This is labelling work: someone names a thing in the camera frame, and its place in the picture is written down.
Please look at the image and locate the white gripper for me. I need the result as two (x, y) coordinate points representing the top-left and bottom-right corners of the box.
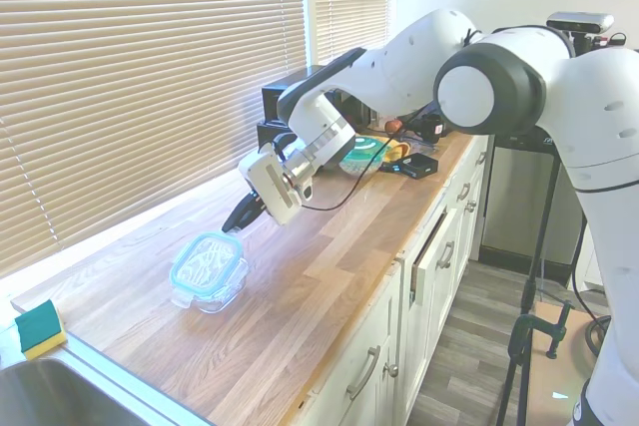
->
(221, 142), (305, 234)

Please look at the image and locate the glass container with teal lid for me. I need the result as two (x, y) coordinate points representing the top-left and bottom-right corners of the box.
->
(168, 230), (246, 310)

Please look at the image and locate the clear glass food container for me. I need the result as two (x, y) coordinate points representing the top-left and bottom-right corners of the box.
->
(185, 254), (252, 316)

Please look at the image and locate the black microwave oven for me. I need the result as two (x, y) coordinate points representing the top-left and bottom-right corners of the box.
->
(256, 64), (374, 149)

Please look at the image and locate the blue-green patterned bowl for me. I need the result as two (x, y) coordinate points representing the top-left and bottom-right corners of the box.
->
(338, 135), (394, 179)

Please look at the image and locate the yellow fruit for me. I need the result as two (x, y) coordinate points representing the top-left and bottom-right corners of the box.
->
(371, 134), (411, 162)

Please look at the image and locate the small black box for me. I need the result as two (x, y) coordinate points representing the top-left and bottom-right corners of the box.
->
(397, 153), (440, 183)

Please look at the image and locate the black mug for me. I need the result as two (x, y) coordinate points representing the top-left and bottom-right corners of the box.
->
(420, 113), (446, 146)

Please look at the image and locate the white kitchen cabinet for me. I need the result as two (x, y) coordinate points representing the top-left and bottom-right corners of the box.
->
(284, 134), (491, 426)

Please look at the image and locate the yellow and green sponge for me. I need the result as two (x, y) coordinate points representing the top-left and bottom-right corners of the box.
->
(13, 297), (69, 363)

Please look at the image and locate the stainless steel sink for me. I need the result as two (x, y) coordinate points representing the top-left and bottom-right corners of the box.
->
(0, 344), (217, 426)

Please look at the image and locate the grey metal appliance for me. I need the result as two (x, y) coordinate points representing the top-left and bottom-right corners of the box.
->
(480, 128), (589, 281)

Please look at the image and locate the green metal clamp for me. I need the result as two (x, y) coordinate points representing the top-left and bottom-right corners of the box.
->
(507, 299), (574, 363)

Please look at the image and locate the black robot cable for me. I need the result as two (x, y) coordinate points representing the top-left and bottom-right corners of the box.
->
(298, 101), (435, 212)

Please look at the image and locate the black camera tripod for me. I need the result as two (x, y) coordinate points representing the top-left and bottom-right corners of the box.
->
(495, 30), (596, 426)

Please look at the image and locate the black floor cable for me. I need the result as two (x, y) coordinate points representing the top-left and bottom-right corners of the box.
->
(570, 215), (611, 363)

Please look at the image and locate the silver stereo camera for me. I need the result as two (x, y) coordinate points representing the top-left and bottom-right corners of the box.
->
(545, 11), (616, 34)

